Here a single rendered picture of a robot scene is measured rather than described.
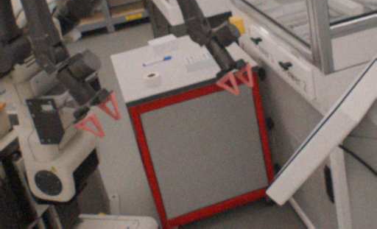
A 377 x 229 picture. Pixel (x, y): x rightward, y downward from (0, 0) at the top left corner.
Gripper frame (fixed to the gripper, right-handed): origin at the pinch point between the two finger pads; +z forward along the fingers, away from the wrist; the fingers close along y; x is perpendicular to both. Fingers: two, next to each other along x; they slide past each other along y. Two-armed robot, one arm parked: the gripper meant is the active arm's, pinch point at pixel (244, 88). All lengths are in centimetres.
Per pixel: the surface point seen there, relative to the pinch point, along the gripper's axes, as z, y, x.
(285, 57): -1.8, 21.5, -8.0
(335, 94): 19.0, 6.9, -23.1
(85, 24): -173, 250, 286
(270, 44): -9.9, 31.5, -0.3
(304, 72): 7.3, 10.1, -16.9
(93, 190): -8, 20, 120
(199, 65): -24, 40, 40
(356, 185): 38, -40, -38
